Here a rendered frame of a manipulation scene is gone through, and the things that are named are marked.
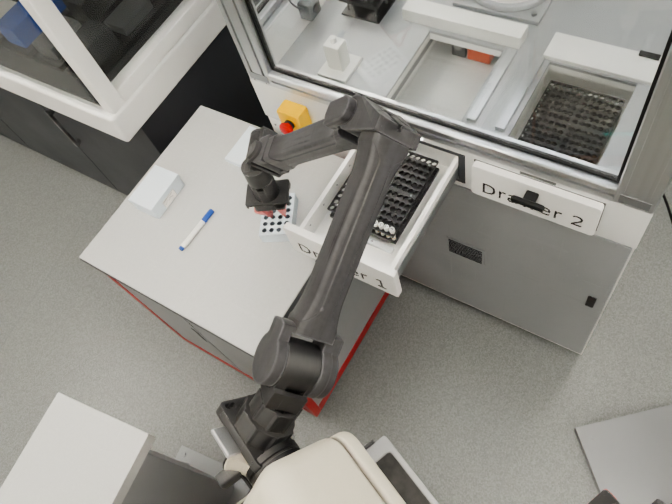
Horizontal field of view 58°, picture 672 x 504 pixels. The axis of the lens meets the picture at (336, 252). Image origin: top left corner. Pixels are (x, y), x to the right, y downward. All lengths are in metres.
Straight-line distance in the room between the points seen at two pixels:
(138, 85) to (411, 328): 1.21
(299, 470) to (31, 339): 2.17
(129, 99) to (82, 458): 0.96
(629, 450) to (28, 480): 1.65
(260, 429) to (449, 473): 1.26
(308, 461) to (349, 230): 0.31
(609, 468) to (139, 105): 1.76
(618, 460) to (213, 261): 1.34
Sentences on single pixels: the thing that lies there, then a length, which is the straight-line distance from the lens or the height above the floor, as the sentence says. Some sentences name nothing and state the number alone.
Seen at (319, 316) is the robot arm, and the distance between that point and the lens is 0.85.
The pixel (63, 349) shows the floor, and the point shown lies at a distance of 2.69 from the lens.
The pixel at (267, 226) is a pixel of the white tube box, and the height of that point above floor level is 0.80.
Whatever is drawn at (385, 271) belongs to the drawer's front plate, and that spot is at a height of 0.93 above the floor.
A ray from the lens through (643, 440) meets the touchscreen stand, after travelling 2.14.
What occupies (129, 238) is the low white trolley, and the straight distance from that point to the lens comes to 1.75.
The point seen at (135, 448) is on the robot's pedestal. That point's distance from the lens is 1.51.
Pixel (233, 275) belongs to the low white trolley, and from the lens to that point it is 1.56.
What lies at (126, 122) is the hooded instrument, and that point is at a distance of 1.87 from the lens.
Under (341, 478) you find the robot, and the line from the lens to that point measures 0.74.
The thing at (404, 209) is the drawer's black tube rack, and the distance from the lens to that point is 1.38.
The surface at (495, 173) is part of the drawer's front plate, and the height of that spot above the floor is 0.93.
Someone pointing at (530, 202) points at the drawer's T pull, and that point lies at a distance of 1.37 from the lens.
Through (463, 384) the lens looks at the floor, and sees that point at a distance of 2.15.
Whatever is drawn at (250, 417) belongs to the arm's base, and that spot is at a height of 1.23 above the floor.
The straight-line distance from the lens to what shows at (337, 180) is 1.47.
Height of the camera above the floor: 2.07
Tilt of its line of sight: 60 degrees down
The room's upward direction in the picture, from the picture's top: 22 degrees counter-clockwise
